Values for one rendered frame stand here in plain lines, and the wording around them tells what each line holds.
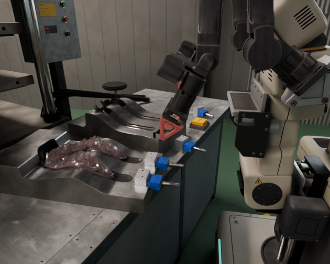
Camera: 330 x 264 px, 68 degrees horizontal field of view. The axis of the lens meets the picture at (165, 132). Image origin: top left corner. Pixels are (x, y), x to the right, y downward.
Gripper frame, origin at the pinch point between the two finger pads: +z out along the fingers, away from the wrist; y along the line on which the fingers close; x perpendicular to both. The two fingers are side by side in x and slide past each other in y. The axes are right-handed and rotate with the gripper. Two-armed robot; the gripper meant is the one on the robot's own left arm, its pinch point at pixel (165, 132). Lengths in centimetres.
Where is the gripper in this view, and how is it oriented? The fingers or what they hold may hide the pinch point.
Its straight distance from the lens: 74.7
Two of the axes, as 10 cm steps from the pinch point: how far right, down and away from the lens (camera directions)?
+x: 8.8, 4.7, 0.6
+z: -4.5, 7.8, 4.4
